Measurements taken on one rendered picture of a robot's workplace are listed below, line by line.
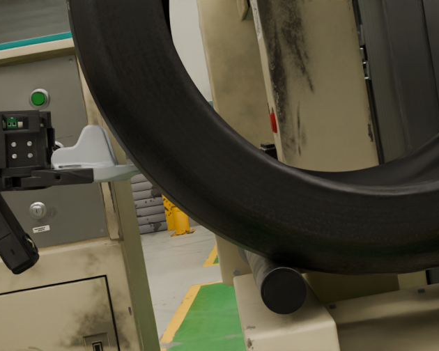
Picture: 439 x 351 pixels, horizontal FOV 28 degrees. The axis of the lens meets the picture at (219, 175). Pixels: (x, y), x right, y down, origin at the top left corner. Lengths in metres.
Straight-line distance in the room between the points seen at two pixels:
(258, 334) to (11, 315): 0.83
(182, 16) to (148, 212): 2.32
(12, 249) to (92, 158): 0.13
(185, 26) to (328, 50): 8.99
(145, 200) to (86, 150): 9.40
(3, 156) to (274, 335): 0.32
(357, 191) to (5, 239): 0.37
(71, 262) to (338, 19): 0.67
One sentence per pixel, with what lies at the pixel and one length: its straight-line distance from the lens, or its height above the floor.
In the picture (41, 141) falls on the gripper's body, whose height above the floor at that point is 1.08.
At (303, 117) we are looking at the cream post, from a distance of 1.21.
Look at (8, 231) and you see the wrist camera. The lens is 0.93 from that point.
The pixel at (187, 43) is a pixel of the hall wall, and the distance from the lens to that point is 10.17.
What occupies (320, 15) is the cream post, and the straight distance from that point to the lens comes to 1.22.
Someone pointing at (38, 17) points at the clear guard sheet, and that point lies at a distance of 1.62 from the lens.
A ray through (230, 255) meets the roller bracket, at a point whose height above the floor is 0.89.
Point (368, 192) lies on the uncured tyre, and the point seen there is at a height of 0.98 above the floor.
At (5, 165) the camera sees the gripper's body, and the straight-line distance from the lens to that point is 0.90.
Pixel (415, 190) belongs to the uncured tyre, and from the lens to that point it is 0.81.
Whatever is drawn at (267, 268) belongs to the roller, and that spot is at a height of 0.92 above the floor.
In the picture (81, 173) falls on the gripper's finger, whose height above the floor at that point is 1.04.
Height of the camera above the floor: 1.06
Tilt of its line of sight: 3 degrees down
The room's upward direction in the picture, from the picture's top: 10 degrees counter-clockwise
